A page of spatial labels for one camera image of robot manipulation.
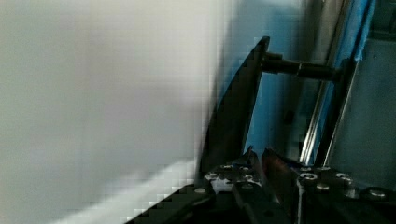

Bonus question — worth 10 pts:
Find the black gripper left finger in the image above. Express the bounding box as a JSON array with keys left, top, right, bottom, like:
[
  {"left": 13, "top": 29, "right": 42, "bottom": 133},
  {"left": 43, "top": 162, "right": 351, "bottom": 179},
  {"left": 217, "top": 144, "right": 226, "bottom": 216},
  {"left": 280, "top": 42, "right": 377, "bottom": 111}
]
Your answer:
[{"left": 194, "top": 145, "right": 265, "bottom": 224}]

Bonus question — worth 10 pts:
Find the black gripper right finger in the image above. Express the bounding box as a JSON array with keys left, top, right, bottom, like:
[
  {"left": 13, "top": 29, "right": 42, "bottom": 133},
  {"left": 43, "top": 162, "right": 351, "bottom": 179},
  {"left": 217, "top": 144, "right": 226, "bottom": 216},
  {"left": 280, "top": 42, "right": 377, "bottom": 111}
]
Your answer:
[{"left": 262, "top": 149, "right": 395, "bottom": 224}]

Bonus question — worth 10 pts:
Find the black oven door handle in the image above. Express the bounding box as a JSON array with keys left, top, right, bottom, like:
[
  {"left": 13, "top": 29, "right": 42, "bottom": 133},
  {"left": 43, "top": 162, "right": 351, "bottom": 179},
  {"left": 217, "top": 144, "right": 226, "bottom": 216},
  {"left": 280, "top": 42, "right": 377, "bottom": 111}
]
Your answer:
[{"left": 197, "top": 36, "right": 342, "bottom": 177}]

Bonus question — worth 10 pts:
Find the black toaster oven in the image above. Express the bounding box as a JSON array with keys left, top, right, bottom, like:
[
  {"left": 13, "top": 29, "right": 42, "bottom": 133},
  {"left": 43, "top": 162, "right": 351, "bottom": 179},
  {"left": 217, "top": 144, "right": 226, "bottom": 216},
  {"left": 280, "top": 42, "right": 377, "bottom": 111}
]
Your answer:
[{"left": 216, "top": 0, "right": 395, "bottom": 189}]

